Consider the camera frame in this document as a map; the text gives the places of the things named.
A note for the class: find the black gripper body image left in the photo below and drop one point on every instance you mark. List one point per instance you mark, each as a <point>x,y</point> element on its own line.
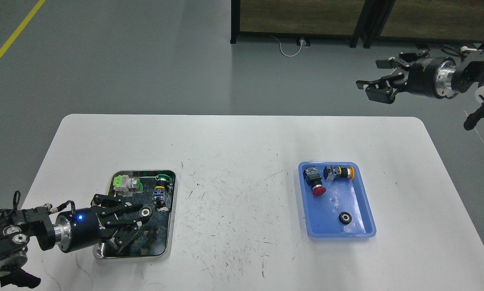
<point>83,228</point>

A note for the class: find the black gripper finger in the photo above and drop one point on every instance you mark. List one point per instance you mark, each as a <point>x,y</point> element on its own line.
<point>118,211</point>
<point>403,60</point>
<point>119,243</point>
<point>384,89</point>

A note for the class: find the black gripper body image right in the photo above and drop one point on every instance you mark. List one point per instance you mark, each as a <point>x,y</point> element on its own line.
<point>429,77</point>

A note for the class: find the black gear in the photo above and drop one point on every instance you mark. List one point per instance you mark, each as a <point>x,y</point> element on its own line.
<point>345,218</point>
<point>146,212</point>

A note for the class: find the silver metal tray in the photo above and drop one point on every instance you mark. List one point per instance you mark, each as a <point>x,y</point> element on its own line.
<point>155,235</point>

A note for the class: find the blue plastic tray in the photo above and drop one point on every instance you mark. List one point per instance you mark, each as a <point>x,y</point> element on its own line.
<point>321,212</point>

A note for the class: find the black framed cabinet right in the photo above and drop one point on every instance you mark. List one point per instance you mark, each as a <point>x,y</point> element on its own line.
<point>426,22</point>

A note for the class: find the black framed wooden cabinet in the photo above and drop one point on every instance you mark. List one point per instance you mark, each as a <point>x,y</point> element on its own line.
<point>307,19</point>

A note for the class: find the red mushroom push button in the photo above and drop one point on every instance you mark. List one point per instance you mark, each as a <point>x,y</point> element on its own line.
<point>313,179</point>

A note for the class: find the light green push button switch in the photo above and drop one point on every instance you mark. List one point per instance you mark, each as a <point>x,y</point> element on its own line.
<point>126,185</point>

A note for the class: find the dark green push button switch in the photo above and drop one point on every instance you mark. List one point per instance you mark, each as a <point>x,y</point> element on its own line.
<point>162,195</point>

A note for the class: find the yellow push button switch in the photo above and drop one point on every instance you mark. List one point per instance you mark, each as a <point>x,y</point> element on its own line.
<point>335,172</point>

